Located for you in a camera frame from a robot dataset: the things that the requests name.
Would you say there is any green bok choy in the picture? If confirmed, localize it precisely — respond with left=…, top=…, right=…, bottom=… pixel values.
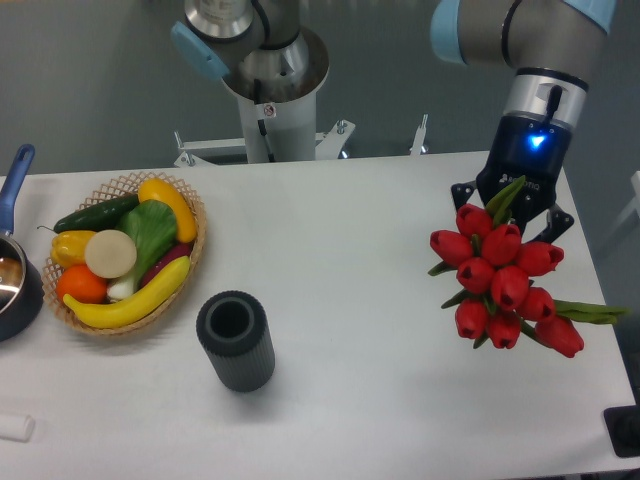
left=107, top=200, right=177, bottom=303

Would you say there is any yellow banana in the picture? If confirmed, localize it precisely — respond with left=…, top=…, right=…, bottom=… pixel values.
left=63, top=256, right=191, bottom=330

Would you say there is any woven wicker basket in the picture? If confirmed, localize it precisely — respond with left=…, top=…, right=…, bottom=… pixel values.
left=42, top=171, right=207, bottom=335

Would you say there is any yellow bell pepper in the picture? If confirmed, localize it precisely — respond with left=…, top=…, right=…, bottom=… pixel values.
left=50, top=230, right=96, bottom=269

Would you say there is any dark grey ribbed vase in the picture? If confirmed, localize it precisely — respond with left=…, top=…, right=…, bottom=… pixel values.
left=196, top=290, right=276, bottom=393

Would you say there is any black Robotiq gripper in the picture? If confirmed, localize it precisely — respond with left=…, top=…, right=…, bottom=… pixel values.
left=450, top=116, right=575, bottom=244

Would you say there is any beige round disc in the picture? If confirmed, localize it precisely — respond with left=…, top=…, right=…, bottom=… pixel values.
left=84, top=230, right=137, bottom=279

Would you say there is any purple eggplant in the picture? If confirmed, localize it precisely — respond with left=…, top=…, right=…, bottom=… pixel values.
left=139, top=243, right=192, bottom=288

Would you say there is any black device at table edge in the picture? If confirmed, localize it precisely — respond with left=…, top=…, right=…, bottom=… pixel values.
left=603, top=405, right=639, bottom=458

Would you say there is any yellow squash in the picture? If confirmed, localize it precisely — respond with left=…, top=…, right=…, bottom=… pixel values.
left=138, top=177, right=197, bottom=243

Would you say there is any red tulip bouquet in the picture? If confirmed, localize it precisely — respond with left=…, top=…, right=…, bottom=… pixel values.
left=429, top=177, right=629, bottom=358

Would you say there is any white cylinder object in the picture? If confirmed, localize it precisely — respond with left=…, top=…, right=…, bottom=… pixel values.
left=0, top=413, right=36, bottom=443

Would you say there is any orange fruit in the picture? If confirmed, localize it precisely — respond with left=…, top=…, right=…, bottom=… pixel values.
left=55, top=265, right=107, bottom=304

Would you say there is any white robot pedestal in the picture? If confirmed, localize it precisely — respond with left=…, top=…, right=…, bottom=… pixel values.
left=224, top=27, right=329, bottom=138

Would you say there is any green cucumber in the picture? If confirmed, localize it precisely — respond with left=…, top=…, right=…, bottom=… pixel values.
left=38, top=194, right=139, bottom=234

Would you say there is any blue saucepan with handle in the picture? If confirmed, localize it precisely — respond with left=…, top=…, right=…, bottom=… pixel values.
left=1, top=144, right=44, bottom=342

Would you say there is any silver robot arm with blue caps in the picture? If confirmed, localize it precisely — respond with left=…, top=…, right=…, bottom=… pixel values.
left=171, top=1, right=616, bottom=243

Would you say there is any white metal frame bracket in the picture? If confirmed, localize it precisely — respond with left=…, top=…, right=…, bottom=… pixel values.
left=172, top=114, right=430, bottom=168

